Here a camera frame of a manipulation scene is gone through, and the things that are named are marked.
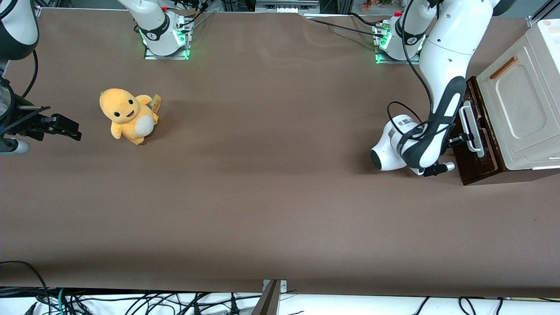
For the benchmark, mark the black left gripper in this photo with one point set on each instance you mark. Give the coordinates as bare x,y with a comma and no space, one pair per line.
456,140

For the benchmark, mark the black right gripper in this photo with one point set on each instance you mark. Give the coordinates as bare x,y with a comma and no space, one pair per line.
27,122

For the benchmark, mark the dark brown wooden drawer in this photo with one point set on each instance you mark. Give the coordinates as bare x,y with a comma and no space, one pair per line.
470,168

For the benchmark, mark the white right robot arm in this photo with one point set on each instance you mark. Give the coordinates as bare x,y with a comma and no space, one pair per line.
153,17

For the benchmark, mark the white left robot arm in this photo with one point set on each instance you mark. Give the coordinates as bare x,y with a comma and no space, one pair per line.
450,39

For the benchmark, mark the yellow plush toy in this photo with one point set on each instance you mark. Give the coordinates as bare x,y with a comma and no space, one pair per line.
127,111

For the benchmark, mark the white toaster oven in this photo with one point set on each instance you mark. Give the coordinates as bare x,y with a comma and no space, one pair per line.
525,105

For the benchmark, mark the small brown wooden bar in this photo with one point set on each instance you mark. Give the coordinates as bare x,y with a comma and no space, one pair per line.
503,68

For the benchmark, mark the small orange figure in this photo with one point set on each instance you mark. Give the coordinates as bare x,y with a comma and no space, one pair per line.
365,5

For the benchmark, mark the brown table cover sheet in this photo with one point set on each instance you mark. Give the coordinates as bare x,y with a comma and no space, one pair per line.
280,175

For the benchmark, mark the dark diagonal bar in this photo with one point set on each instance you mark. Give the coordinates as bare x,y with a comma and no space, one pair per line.
267,302

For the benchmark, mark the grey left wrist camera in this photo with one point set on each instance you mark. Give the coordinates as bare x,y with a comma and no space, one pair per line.
448,166

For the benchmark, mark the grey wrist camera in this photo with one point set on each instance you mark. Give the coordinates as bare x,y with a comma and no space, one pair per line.
448,166
17,146

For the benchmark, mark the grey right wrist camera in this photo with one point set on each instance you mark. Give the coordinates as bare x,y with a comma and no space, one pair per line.
17,146

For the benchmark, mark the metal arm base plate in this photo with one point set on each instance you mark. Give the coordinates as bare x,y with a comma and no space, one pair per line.
175,57
383,59

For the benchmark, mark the aluminium frame profile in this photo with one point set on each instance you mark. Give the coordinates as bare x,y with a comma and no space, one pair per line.
542,11

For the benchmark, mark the grey metal rail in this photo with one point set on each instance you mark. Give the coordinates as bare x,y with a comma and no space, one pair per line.
286,6

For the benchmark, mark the silver metal bracket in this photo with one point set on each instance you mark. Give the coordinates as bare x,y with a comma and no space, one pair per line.
283,286

